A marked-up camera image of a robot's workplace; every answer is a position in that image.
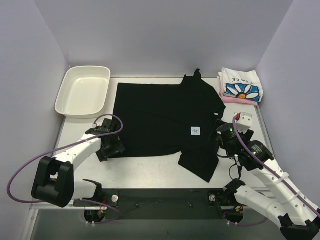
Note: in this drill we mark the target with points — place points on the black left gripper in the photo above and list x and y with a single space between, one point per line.
113 146

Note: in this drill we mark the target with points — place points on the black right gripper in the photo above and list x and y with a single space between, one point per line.
221 138

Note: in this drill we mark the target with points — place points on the white daisy print t shirt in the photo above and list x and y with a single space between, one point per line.
241 84

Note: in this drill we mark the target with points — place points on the white plastic bin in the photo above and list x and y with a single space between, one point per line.
83 92

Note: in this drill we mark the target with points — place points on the black t shirt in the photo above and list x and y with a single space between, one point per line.
164 119

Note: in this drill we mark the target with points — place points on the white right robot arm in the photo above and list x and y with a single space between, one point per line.
295 215

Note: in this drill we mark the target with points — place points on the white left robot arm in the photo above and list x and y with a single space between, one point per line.
55 181

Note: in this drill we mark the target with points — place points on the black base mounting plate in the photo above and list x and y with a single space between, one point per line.
166 204

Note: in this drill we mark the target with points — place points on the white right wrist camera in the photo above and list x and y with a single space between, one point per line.
243 122

